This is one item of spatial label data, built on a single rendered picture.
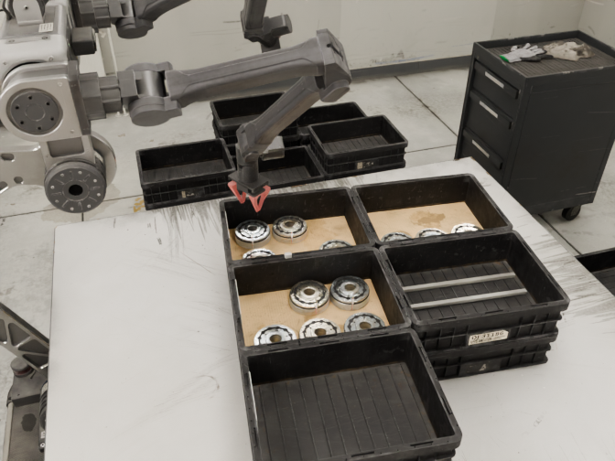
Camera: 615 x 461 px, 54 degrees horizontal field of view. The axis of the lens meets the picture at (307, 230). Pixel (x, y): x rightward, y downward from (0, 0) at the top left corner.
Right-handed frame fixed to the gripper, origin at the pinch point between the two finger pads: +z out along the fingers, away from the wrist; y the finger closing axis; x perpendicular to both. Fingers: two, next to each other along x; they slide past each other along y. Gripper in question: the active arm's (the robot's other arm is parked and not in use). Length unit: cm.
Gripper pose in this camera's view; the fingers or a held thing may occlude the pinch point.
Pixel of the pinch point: (250, 204)
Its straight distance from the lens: 174.1
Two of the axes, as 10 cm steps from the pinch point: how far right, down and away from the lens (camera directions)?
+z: 0.0, 7.9, 6.2
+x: -6.6, 4.6, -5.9
